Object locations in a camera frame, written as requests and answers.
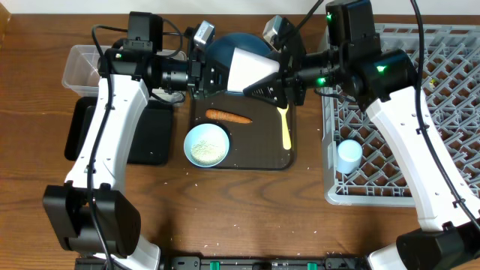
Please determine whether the dark brown serving tray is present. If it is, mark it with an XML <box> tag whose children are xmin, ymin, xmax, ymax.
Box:
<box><xmin>190</xmin><ymin>92</ymin><xmax>294</xmax><ymax>170</ymax></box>

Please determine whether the white rice pile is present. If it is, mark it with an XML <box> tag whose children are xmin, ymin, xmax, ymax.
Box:
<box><xmin>190</xmin><ymin>140</ymin><xmax>222</xmax><ymax>165</ymax></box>

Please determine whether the black cable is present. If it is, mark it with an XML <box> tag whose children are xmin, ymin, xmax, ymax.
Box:
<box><xmin>408</xmin><ymin>0</ymin><xmax>480</xmax><ymax>233</ymax></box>
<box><xmin>85</xmin><ymin>16</ymin><xmax>185</xmax><ymax>270</ymax></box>

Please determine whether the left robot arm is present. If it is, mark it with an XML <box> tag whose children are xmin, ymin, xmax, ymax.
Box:
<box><xmin>43</xmin><ymin>12</ymin><xmax>228</xmax><ymax>269</ymax></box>

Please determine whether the dark blue plate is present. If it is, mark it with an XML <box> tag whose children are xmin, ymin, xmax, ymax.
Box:
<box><xmin>205</xmin><ymin>31</ymin><xmax>273</xmax><ymax>97</ymax></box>

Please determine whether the orange carrot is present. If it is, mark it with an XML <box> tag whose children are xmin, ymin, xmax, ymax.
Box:
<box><xmin>205</xmin><ymin>109</ymin><xmax>253</xmax><ymax>124</ymax></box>

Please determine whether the clear plastic bin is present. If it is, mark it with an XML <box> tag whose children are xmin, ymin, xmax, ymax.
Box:
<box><xmin>62</xmin><ymin>45</ymin><xmax>187</xmax><ymax>102</ymax></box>

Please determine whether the right black cable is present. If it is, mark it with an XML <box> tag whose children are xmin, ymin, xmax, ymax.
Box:
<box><xmin>408</xmin><ymin>0</ymin><xmax>480</xmax><ymax>233</ymax></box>

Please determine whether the light blue cup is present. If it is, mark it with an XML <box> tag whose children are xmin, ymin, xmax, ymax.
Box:
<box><xmin>337</xmin><ymin>139</ymin><xmax>362</xmax><ymax>174</ymax></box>

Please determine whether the light blue bowl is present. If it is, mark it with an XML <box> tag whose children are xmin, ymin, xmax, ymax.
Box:
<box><xmin>184</xmin><ymin>123</ymin><xmax>230</xmax><ymax>168</ymax></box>

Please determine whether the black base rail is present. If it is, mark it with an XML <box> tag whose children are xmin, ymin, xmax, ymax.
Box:
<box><xmin>73</xmin><ymin>254</ymin><xmax>372</xmax><ymax>270</ymax></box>

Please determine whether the left black cable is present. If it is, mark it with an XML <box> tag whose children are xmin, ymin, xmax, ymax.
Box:
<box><xmin>85</xmin><ymin>16</ymin><xmax>185</xmax><ymax>270</ymax></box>

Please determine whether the black rectangular bin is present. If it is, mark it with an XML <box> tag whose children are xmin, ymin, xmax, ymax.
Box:
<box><xmin>64</xmin><ymin>97</ymin><xmax>173</xmax><ymax>166</ymax></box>

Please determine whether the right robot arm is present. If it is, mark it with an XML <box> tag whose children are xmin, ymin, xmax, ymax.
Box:
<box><xmin>244</xmin><ymin>1</ymin><xmax>479</xmax><ymax>269</ymax></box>

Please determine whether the yellow plastic spoon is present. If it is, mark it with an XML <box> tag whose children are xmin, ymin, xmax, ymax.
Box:
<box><xmin>277</xmin><ymin>106</ymin><xmax>292</xmax><ymax>150</ymax></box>

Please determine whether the grey dishwasher rack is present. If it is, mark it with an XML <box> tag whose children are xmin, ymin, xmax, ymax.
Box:
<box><xmin>322</xmin><ymin>25</ymin><xmax>479</xmax><ymax>207</ymax></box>

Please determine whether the pink cup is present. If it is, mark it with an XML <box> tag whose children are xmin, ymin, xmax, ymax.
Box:
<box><xmin>226</xmin><ymin>47</ymin><xmax>280</xmax><ymax>93</ymax></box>

